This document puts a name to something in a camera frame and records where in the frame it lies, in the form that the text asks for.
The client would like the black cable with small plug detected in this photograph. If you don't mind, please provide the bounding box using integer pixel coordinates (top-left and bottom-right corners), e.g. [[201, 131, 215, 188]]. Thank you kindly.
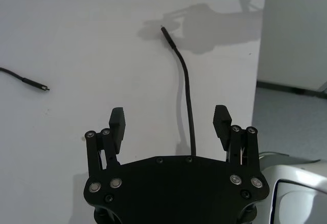
[[0, 66, 51, 92]]

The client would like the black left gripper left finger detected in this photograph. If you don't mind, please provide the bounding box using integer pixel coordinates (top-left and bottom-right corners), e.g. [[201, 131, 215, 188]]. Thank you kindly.
[[85, 107, 127, 179]]

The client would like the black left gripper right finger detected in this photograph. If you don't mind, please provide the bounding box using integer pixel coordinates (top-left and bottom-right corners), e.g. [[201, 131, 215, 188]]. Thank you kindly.
[[212, 104, 262, 177]]

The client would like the long black cable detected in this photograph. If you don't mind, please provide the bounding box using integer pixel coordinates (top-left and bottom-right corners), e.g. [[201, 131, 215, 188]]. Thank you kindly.
[[160, 25, 197, 158]]

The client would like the white glossy machine housing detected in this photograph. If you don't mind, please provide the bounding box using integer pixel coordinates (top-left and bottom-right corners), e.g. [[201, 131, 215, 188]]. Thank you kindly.
[[258, 151, 327, 224]]

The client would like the white table cloth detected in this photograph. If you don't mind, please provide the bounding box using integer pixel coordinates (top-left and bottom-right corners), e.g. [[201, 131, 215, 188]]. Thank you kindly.
[[0, 0, 268, 224]]

